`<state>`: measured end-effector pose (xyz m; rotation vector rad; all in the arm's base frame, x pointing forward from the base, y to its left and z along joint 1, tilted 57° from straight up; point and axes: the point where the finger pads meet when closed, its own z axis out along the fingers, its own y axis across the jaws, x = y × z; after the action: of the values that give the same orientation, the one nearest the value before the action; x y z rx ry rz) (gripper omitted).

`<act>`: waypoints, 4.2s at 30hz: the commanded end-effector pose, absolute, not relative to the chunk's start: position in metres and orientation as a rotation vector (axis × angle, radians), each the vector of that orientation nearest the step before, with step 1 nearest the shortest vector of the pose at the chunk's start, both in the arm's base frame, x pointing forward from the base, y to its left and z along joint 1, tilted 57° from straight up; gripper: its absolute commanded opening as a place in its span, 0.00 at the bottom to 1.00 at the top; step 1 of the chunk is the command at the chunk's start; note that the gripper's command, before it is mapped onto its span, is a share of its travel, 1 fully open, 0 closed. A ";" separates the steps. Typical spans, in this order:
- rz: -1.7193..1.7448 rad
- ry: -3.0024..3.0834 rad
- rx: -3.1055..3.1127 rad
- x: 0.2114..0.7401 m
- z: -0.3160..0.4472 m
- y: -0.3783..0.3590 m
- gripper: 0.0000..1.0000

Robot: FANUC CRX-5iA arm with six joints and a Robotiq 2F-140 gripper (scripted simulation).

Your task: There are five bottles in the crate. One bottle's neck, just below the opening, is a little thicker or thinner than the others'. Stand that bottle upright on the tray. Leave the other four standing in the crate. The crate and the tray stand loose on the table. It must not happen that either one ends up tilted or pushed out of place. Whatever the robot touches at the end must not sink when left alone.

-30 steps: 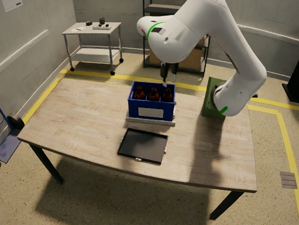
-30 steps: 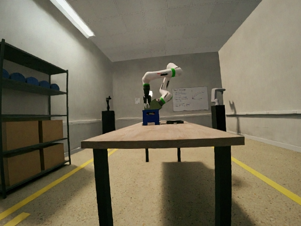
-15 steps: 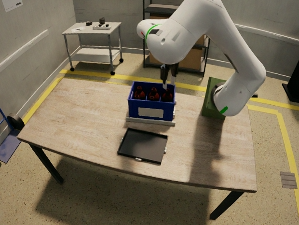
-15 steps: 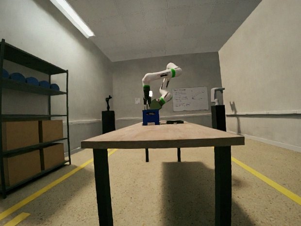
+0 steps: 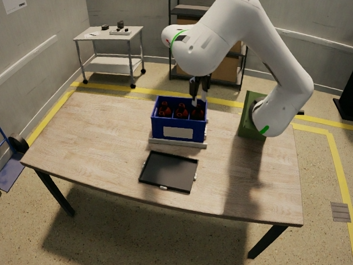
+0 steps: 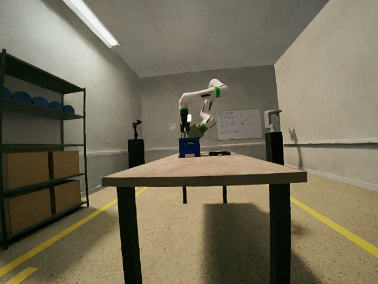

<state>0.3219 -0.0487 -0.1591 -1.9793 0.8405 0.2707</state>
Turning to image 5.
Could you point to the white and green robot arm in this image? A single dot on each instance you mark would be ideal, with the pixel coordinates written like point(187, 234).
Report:
point(199, 49)

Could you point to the brown glass bottle with blue band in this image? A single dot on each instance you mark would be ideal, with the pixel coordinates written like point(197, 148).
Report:
point(181, 109)

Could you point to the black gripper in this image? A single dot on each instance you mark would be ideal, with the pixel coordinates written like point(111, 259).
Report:
point(194, 86)

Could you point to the blue plastic crate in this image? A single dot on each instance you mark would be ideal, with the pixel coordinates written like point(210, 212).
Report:
point(174, 128)

